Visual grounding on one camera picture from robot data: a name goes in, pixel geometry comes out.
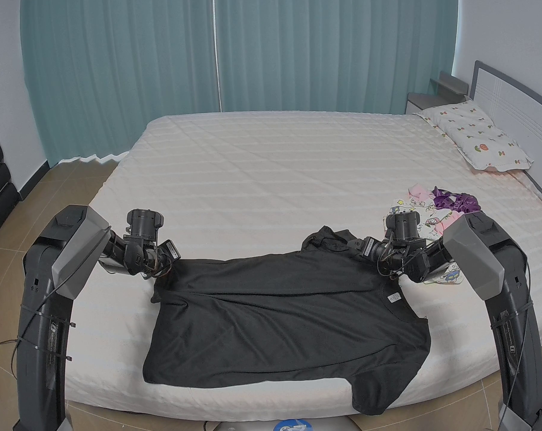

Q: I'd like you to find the grey bedside table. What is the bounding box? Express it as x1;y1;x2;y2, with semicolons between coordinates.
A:
406;71;471;116

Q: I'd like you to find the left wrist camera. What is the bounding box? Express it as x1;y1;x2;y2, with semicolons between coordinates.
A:
127;208;166;247

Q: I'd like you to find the white printed pyjama top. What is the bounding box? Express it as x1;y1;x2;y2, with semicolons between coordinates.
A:
390;196;464;286

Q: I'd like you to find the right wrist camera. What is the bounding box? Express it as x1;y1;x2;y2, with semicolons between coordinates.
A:
384;210;422;243

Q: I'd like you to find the purple garment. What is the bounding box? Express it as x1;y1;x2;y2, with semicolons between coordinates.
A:
433;187;482;214

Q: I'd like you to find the bed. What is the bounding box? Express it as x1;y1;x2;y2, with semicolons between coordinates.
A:
62;60;542;421

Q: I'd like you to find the white printed pillow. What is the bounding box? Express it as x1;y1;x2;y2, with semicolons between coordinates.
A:
417;101;534;172

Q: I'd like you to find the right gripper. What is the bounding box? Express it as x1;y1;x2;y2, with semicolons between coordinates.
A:
351;237;386;261

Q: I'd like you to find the black T-shirt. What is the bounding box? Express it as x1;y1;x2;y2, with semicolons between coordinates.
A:
143;225;432;416

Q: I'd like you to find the blue-green curtain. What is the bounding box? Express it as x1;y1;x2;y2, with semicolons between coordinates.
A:
20;0;221;164
213;0;460;116

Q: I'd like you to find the pink garment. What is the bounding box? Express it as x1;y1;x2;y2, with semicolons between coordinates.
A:
408;183;462;237

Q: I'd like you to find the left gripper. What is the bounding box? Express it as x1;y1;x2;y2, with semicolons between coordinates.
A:
158;239;182;266

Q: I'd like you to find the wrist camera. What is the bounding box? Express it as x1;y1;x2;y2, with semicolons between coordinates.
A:
127;208;166;247
384;210;422;243

